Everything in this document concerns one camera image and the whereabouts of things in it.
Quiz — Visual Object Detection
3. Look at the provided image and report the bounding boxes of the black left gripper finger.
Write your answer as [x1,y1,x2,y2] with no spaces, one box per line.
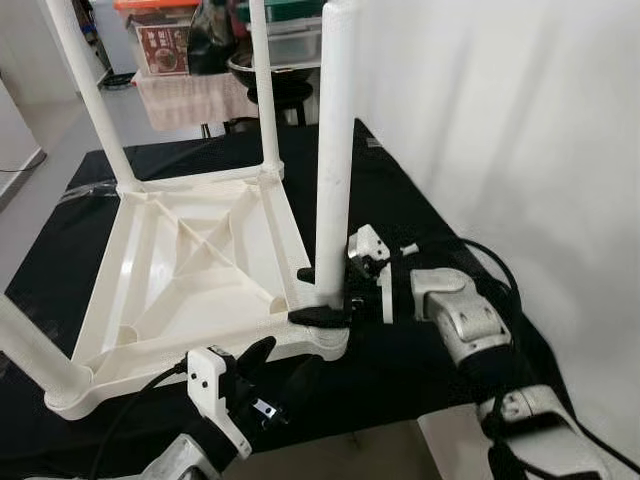
[234,335,279,377]
[278,353,328,403]

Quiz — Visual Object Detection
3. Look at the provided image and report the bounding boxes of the cream plastic table top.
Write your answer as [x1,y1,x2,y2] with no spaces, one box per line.
[44,163,352,422]

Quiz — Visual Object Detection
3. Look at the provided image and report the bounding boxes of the beige side table cloth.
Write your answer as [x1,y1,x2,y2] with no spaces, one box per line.
[132,71,260,132]

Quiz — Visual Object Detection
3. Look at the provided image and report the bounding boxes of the clear plastic bag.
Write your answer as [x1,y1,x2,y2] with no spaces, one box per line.
[58,182,118,200]

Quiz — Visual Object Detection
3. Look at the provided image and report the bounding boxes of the black bag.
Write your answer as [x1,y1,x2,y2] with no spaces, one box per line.
[187,0,238,77]

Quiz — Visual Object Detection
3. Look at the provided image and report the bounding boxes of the red printed box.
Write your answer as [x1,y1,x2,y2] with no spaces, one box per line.
[134,24,192,77]

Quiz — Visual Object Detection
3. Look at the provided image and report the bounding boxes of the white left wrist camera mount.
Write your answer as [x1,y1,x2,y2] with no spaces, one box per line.
[186,345,254,460]

